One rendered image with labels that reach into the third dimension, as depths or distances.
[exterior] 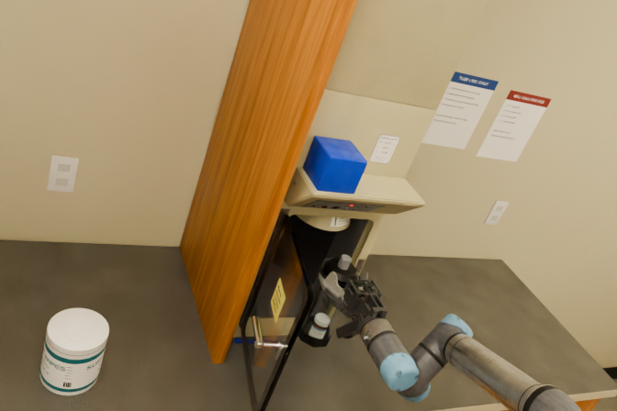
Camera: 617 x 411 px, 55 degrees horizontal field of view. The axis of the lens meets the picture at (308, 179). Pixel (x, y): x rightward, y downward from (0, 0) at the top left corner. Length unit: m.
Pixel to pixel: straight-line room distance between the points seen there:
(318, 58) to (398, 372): 0.67
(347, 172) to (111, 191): 0.80
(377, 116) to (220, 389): 0.79
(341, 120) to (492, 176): 1.15
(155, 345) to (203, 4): 0.90
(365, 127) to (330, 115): 0.10
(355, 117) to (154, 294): 0.79
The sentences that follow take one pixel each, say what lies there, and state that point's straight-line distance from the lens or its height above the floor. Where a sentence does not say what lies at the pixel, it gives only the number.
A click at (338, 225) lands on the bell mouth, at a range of 1.59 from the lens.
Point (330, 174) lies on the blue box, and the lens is 1.31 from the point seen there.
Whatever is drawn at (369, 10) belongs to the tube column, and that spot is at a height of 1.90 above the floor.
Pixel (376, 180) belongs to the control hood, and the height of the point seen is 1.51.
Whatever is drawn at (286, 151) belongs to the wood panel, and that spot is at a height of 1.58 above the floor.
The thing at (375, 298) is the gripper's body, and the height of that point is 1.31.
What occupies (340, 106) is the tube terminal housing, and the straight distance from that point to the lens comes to 1.37.
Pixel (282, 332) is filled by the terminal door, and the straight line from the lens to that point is 1.35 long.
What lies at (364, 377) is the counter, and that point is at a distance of 1.79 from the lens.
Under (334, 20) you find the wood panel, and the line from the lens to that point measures 1.18.
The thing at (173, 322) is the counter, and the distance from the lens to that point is 1.72.
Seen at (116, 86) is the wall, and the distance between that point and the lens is 1.69.
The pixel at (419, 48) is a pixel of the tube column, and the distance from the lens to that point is 1.40.
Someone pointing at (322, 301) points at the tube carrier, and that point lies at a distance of 1.55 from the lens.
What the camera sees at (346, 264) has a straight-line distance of 1.52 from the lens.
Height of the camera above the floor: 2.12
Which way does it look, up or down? 27 degrees down
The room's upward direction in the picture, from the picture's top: 21 degrees clockwise
